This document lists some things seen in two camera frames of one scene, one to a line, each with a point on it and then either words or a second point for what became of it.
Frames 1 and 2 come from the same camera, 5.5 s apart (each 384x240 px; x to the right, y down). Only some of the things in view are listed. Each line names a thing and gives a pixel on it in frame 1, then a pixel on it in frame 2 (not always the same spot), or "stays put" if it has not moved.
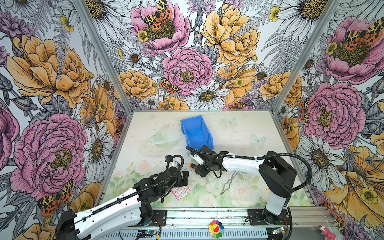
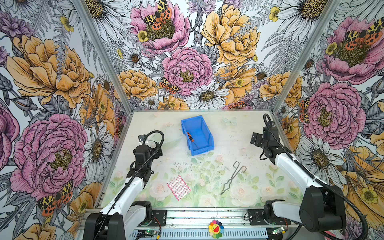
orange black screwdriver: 193,165 to 191,139
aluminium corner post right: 306,55 stays put
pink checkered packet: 180,192 stays put
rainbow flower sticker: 215,229 stays put
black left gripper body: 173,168 to 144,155
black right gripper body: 205,168 to 259,142
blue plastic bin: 197,133 stays put
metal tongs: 232,179 stays put
